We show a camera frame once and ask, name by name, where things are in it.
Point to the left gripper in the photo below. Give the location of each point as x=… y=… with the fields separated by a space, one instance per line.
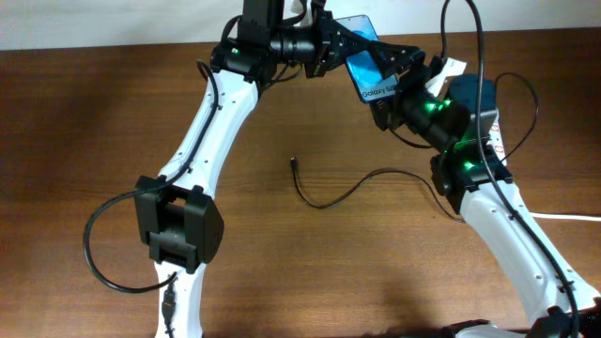
x=327 y=32

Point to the blue Galaxy smartphone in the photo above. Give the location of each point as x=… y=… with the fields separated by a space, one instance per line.
x=362 y=69

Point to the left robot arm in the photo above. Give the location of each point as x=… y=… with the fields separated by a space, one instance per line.
x=176 y=212

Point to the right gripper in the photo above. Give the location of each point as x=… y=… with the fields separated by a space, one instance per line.
x=423 y=74

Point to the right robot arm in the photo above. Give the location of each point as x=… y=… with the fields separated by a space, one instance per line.
x=557 y=301

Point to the white power strip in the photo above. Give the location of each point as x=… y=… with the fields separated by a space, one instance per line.
x=495 y=140

